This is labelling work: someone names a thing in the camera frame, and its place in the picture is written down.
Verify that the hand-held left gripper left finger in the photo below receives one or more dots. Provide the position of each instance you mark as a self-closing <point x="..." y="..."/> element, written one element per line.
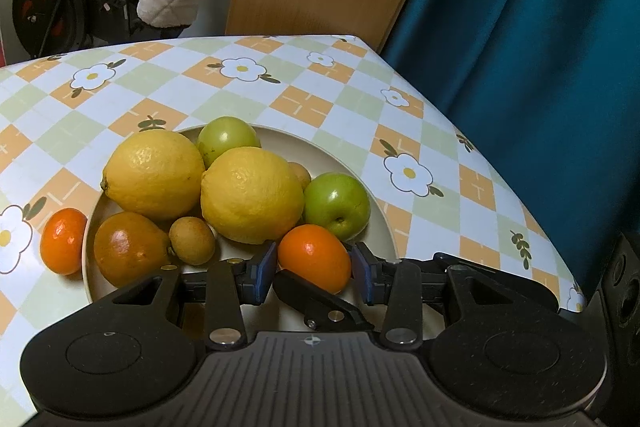
<point x="265" y="274"/>

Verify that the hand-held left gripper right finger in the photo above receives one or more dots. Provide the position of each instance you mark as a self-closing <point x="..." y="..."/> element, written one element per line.
<point x="362" y="277"/>

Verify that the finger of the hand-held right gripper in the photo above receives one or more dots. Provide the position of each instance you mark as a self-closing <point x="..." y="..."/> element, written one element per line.
<point x="320" y="304"/>

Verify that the small orange tangerine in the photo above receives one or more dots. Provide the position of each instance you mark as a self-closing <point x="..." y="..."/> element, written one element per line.
<point x="62" y="241"/>
<point x="312" y="257"/>

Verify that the green jujube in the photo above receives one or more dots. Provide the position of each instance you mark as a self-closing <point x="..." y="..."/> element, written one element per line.
<point x="225" y="137"/>
<point x="336" y="206"/>

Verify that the small brown longan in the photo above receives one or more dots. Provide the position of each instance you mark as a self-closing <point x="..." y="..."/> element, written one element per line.
<point x="191" y="241"/>
<point x="301" y="177"/>

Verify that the yellow lemon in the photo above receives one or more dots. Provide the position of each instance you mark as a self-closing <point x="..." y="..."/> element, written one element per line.
<point x="250" y="194"/>
<point x="155" y="174"/>

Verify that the beige plate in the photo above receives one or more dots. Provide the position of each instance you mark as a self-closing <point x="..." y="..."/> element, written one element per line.
<point x="320" y="152"/>

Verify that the dark orange fruit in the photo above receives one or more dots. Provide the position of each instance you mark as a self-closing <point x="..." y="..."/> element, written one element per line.
<point x="130" y="249"/>

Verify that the checked floral tablecloth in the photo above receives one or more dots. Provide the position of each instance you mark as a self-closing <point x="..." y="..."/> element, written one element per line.
<point x="325" y="77"/>

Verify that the teal curtain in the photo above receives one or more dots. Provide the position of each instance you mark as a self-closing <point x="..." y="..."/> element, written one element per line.
<point x="525" y="32"/>

